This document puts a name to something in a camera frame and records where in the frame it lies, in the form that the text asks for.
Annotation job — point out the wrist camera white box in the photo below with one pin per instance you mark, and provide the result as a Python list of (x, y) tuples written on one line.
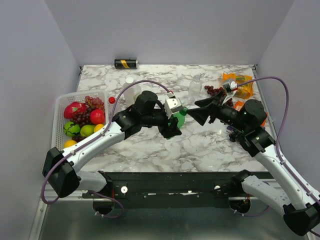
[(230, 87), (171, 106)]

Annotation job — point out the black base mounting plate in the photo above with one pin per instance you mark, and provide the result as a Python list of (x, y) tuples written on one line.
[(168, 190)]

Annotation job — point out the orange razor box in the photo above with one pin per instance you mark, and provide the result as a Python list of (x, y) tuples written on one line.
[(239, 104)]

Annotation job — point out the orange fruit toy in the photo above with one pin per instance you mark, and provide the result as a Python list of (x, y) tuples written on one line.
[(69, 143)]

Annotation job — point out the red grape bunch in basket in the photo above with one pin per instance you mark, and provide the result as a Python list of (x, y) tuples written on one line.
[(82, 119)]

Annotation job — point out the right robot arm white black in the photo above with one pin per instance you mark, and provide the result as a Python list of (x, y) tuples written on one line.
[(298, 202)]

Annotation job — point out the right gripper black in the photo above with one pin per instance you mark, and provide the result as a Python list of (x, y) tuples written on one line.
[(215, 107)]

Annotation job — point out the black battery with gold band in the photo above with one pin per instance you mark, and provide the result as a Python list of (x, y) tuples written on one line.
[(126, 63)]

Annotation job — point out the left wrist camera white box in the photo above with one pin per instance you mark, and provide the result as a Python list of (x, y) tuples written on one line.
[(171, 106)]

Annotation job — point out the large clear bottle white cap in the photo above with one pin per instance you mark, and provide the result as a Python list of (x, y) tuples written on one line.
[(131, 94)]

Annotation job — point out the green pear toy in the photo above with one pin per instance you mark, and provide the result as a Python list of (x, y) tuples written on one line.
[(87, 130)]

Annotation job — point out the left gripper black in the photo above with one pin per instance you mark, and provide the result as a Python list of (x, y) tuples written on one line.
[(171, 131)]

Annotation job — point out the red grape bunch on table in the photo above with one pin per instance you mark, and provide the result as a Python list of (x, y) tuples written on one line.
[(215, 91)]

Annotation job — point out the red apple toy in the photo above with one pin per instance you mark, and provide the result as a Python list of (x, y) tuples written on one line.
[(97, 116)]

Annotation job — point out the clear plastic water bottle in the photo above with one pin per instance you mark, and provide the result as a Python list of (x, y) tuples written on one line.
[(194, 89)]

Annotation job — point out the green bottle cap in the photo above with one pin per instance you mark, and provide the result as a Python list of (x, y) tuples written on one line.
[(184, 111)]

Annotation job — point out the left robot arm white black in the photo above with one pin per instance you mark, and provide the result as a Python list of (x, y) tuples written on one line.
[(63, 168)]

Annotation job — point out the yellow lemon toy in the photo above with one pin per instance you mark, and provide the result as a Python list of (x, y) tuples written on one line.
[(98, 128)]

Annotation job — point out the dark grape bunch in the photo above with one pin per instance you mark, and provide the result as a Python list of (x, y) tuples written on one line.
[(233, 137)]

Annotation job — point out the red dragon fruit toy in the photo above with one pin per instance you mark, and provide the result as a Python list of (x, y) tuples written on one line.
[(74, 108)]

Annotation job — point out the small green bottle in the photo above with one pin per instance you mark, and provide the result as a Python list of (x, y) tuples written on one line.
[(181, 119)]

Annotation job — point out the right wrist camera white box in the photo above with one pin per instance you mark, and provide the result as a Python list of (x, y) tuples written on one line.
[(230, 87)]

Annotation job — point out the small bottle red cap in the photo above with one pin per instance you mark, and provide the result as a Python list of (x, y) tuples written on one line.
[(111, 100)]

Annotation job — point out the white plastic basket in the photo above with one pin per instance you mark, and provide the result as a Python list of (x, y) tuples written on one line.
[(59, 138)]

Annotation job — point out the green watermelon toy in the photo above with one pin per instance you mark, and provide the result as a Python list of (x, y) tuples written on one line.
[(71, 129)]

